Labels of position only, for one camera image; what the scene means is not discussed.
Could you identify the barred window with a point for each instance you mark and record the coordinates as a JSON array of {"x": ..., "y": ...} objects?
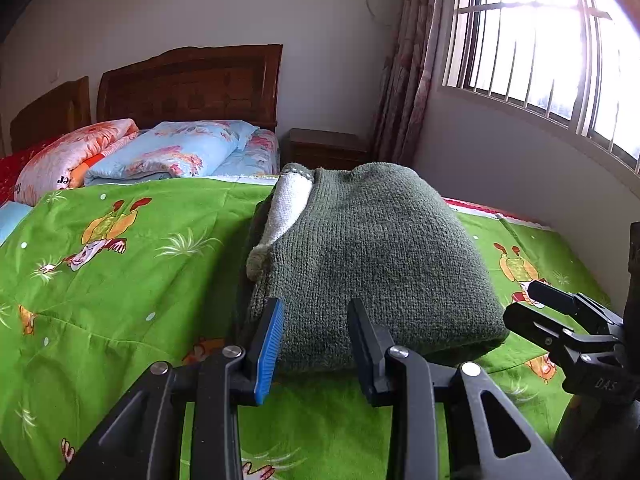
[{"x": 525, "y": 60}]

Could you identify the wooden nightstand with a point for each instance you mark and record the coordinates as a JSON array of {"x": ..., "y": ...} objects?
[{"x": 325, "y": 152}]

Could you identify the person's right hand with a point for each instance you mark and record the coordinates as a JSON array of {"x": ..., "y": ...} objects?
[{"x": 595, "y": 440}]

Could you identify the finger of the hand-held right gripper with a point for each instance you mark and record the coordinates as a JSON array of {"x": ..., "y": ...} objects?
[
  {"x": 550, "y": 296},
  {"x": 532, "y": 327}
]

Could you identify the large carved wooden headboard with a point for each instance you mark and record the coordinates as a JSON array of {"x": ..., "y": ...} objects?
[{"x": 200, "y": 90}]

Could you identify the pink floral curtain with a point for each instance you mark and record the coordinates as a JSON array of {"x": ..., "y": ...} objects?
[{"x": 405, "y": 85}]

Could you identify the light blue floral pillow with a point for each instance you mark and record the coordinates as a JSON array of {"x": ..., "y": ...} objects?
[{"x": 165, "y": 152}]

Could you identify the green and white knit sweater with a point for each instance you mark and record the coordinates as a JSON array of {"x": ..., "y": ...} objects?
[{"x": 380, "y": 260}]

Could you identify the pink floral folded quilt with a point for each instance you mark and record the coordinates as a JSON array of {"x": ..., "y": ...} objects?
[{"x": 65, "y": 160}]

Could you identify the green cartoon print blanket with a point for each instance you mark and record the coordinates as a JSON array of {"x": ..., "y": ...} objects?
[{"x": 125, "y": 310}]

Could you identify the light blue cloth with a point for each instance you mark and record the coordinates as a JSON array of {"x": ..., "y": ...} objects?
[{"x": 12, "y": 220}]

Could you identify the small wooden headboard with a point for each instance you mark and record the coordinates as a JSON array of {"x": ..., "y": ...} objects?
[{"x": 50, "y": 115}]

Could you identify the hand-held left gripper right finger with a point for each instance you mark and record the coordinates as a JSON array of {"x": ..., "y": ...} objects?
[{"x": 361, "y": 345}]

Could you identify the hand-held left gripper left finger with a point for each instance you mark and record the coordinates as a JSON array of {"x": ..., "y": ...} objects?
[{"x": 267, "y": 355}]

